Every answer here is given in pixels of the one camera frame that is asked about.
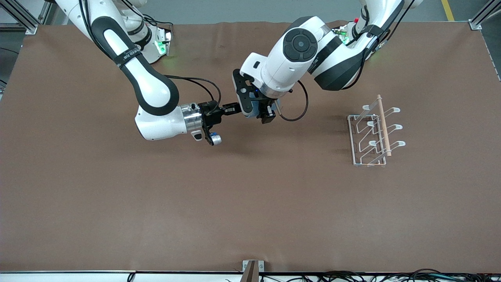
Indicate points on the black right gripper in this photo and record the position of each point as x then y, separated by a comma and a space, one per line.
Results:
210, 112

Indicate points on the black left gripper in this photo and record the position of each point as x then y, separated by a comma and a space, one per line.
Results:
268, 110

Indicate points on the blue plastic cup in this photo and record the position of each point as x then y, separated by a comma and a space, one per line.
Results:
255, 110

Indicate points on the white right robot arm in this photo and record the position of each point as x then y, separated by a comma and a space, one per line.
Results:
152, 86

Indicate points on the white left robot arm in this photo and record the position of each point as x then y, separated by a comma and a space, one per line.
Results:
297, 47

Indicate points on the brown table cover sheet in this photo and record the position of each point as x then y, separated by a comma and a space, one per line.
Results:
242, 196

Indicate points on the metal base connector box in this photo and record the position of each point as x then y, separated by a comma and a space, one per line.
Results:
166, 41
341, 36

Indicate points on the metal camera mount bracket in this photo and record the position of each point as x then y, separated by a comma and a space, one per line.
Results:
252, 270

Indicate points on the aluminium frame profile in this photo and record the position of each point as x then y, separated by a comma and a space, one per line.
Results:
23, 17
483, 15

